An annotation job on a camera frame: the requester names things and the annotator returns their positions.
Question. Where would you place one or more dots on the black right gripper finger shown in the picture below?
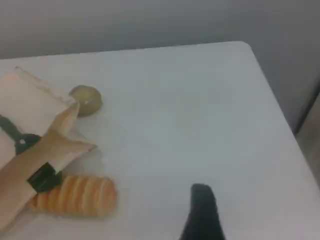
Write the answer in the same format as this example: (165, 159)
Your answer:
(202, 217)

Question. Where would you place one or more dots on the striped long bread roll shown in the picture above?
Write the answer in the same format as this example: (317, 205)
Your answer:
(80, 197)

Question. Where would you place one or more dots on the brownish green round fruit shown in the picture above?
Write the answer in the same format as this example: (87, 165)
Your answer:
(90, 100)

